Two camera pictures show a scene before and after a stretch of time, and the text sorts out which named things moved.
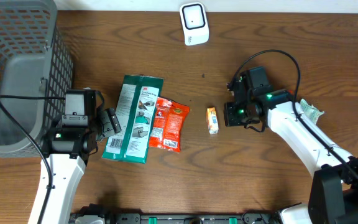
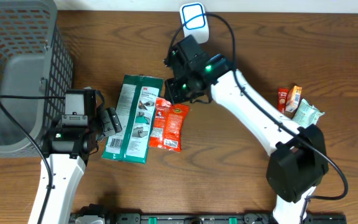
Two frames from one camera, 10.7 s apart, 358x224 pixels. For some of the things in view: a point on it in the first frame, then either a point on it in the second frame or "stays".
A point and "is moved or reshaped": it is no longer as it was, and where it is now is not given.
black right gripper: x=230 y=117 to x=174 y=96
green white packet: x=136 y=109 stays
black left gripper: x=108 y=122 stays
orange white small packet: x=212 y=120 is moved or reshaped
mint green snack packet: x=311 y=111 stays
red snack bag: x=166 y=132 stays
